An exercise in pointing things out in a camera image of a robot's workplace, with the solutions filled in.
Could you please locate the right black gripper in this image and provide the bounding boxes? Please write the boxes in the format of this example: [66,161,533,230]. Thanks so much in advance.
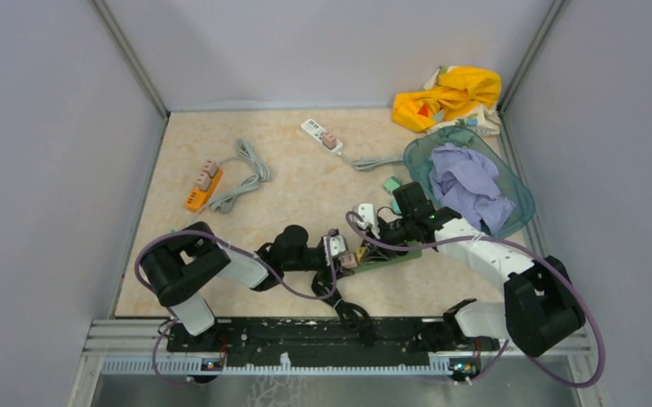
[359,215,415,260]

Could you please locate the teal plug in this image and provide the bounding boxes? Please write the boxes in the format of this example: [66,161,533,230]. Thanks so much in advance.
[391,199,401,215]

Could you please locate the green power strip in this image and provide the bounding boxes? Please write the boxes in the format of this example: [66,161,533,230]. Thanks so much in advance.
[343,246,422,276]

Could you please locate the light green plug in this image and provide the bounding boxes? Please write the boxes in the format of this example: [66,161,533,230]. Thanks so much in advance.
[382,176,403,193]

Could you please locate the yellow plug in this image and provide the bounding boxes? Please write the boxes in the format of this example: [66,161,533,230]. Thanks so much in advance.
[355,246,370,263]

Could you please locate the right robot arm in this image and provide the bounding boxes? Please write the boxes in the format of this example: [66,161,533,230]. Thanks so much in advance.
[377,182,586,357]

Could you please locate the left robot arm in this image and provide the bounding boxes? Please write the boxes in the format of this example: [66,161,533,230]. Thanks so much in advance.
[134,221,348,351]

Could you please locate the pink plug on white strip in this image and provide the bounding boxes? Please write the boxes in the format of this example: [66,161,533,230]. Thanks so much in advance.
[321,131,338,150]

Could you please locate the pink plug lower orange strip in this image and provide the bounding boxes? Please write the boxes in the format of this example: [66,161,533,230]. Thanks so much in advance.
[194,171,212,192]

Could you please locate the purple cloth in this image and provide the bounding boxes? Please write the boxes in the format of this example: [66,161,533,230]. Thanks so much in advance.
[429,142,515,235]

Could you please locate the teal plastic basket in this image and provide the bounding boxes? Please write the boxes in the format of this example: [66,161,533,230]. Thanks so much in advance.
[404,126,535,238]

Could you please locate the orange power strip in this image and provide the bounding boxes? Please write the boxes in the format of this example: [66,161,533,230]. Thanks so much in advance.
[184,168,224,213]

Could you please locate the white power strip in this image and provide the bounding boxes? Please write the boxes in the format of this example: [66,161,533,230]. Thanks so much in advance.
[300,119,343,153]

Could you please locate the yellow cloth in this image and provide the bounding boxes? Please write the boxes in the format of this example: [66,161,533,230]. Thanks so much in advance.
[391,66,502,136]

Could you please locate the black power cord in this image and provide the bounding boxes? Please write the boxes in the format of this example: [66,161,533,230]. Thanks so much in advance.
[311,269,377,345]

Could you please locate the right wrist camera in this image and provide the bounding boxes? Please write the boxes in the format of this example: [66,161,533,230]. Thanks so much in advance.
[354,203,380,239]

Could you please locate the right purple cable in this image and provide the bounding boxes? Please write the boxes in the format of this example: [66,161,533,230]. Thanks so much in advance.
[345,210,608,390]

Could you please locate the purple cable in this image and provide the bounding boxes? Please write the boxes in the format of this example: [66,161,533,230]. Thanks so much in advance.
[133,229,339,388]
[345,210,608,390]

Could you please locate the grey cable of white strip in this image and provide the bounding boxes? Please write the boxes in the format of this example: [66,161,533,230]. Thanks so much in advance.
[337,150,406,173]

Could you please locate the grey coiled cable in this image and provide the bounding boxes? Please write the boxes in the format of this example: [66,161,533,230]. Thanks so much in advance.
[181,137,273,234]

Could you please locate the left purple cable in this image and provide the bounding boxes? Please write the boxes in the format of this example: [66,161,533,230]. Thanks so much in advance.
[133,229,339,388]

